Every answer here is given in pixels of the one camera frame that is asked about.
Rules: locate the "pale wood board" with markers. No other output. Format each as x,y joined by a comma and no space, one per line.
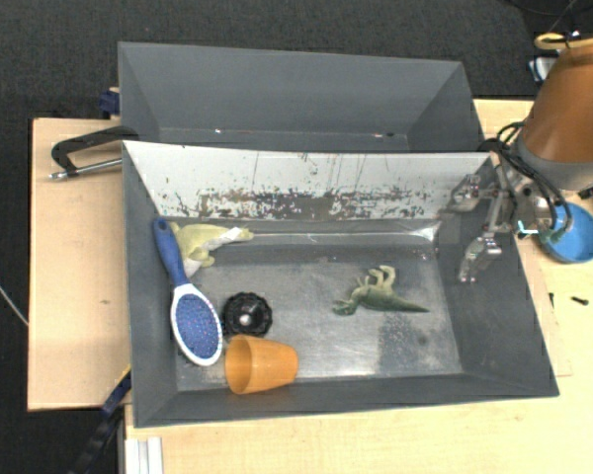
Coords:
74,264

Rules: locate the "green toy dinosaur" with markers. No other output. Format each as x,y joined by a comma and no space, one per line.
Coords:
380,298

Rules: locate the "grey metal bin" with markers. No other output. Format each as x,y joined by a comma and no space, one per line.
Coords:
301,264

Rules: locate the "yellow-green and white cloth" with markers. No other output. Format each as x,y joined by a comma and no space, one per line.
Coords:
200,242

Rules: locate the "blue and white hairbrush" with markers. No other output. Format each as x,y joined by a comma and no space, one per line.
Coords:
195,321

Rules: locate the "small black screw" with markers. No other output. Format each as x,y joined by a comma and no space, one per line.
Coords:
580,300

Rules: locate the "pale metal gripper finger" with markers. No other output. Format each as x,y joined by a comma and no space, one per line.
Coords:
467,193
479,257

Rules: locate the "blue bowl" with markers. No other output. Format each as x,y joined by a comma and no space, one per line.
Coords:
580,237

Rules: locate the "orange plastic cup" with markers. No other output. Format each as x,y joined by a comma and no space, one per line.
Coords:
264,363

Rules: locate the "black round knob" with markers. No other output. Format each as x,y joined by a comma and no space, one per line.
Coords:
247,315

